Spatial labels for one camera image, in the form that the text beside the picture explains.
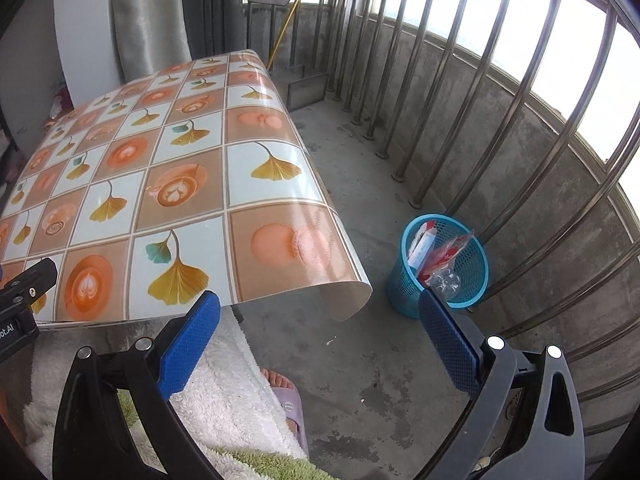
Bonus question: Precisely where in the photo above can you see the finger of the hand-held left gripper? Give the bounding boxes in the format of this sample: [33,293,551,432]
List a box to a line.
[0,257,59,319]

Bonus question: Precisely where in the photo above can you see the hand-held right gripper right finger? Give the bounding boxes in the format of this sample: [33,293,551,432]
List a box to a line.
[415,288,586,480]

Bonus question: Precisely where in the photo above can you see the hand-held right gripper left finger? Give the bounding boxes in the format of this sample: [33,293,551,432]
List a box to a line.
[52,290,223,480]

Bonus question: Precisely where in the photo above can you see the clear plastic bottle blue label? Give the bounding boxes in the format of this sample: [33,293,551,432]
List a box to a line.
[429,266,462,295]

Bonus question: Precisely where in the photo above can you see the blue mesh waste basket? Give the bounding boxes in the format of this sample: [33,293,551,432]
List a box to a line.
[386,214,490,320]

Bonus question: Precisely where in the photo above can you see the red plastic wrapper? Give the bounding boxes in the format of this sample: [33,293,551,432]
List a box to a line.
[419,231,475,282]

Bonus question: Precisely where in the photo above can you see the red and white snack bag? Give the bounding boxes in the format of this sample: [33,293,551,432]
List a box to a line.
[407,220,437,267]

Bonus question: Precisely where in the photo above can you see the white and green fluffy robe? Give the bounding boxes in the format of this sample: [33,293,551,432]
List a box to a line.
[22,310,342,480]

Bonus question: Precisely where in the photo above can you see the person's foot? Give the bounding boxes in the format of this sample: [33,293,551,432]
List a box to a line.
[260,367,302,433]

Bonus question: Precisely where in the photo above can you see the purple slipper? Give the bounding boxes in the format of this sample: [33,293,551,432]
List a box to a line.
[270,382,311,454]

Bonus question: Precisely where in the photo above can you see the leaf and coffee print tablecloth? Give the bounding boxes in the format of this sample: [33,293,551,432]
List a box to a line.
[0,49,374,329]

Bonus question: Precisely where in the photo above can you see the metal balcony railing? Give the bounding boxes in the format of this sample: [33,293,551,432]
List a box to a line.
[270,0,640,461]

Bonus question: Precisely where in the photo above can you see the metal dustpan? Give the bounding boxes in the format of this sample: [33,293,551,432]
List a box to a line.
[272,64,329,112]

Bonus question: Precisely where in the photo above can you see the dark grey metal cabinet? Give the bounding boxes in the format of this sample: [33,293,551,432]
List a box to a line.
[180,0,249,62]

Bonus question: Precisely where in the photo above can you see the silver ribbed duct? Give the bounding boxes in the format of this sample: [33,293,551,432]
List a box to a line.
[110,0,194,86]

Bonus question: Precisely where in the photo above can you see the yellow broom handle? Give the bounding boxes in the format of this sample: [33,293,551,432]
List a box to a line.
[265,0,306,72]

